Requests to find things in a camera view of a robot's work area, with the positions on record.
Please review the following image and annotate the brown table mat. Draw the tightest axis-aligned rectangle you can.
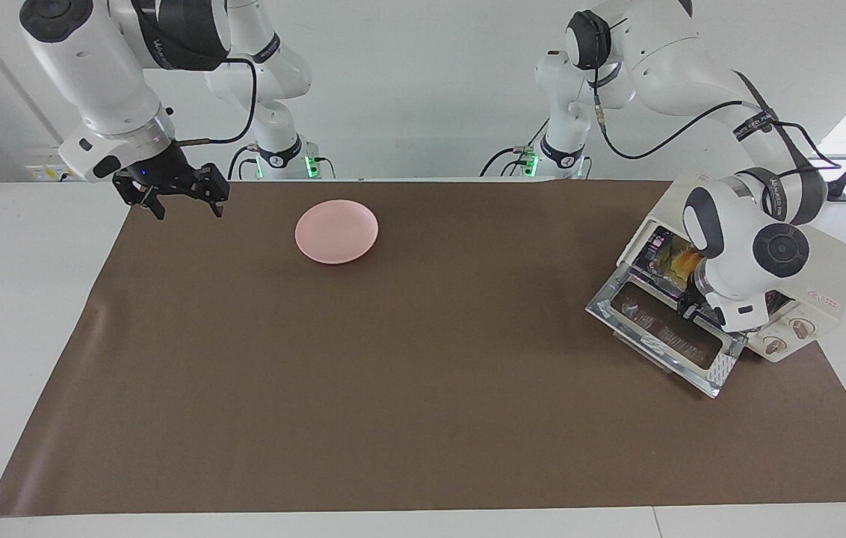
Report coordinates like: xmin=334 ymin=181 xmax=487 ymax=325
xmin=0 ymin=179 xmax=846 ymax=516

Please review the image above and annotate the silver foil tray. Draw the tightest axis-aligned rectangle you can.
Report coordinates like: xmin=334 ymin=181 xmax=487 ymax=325
xmin=649 ymin=238 xmax=702 ymax=289

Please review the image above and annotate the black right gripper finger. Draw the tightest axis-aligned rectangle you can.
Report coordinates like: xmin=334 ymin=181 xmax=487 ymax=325
xmin=136 ymin=185 xmax=168 ymax=220
xmin=199 ymin=163 xmax=231 ymax=219

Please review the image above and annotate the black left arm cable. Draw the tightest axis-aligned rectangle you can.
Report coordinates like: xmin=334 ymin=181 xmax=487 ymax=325
xmin=592 ymin=22 xmax=842 ymax=169

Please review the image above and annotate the cream toaster oven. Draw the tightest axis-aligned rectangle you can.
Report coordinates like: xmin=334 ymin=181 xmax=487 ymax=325
xmin=617 ymin=173 xmax=846 ymax=364

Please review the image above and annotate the white wall power socket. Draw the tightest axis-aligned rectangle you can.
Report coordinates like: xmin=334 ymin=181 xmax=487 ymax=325
xmin=25 ymin=146 xmax=95 ymax=182

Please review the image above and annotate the glass oven door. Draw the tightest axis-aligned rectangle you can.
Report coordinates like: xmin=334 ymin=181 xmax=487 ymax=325
xmin=586 ymin=265 xmax=749 ymax=398

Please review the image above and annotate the sliced yellow bread loaf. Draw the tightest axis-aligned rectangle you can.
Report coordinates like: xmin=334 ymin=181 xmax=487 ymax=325
xmin=673 ymin=250 xmax=702 ymax=282

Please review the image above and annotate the black base cable bundle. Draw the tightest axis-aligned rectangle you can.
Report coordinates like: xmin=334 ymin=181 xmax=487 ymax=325
xmin=479 ymin=116 xmax=551 ymax=178
xmin=229 ymin=146 xmax=257 ymax=180

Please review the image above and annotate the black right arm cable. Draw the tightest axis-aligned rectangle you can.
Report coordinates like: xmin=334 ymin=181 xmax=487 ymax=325
xmin=173 ymin=58 xmax=259 ymax=145

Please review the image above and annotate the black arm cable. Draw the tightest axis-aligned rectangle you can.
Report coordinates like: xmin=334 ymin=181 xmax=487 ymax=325
xmin=592 ymin=22 xmax=842 ymax=169
xmin=173 ymin=58 xmax=259 ymax=145

